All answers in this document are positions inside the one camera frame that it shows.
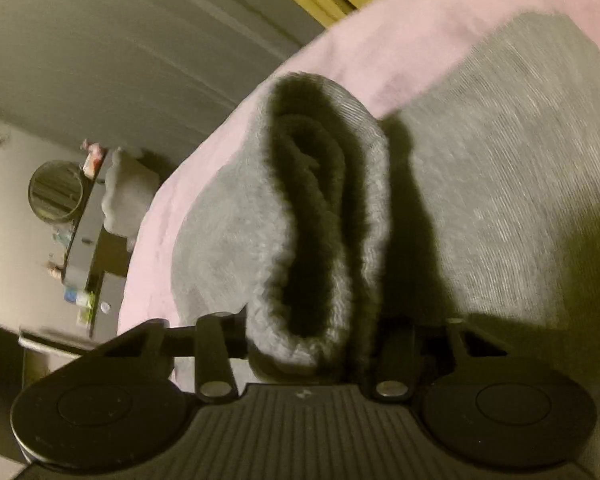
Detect grey sweatpants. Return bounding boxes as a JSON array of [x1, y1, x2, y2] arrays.
[[168, 8, 600, 480]]

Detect grey dresser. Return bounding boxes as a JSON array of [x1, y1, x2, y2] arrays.
[[61, 152, 130, 342]]

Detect grey curtain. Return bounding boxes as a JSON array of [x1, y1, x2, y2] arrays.
[[0, 0, 323, 162]]

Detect pink plush blanket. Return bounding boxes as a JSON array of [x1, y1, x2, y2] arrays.
[[116, 0, 600, 396]]

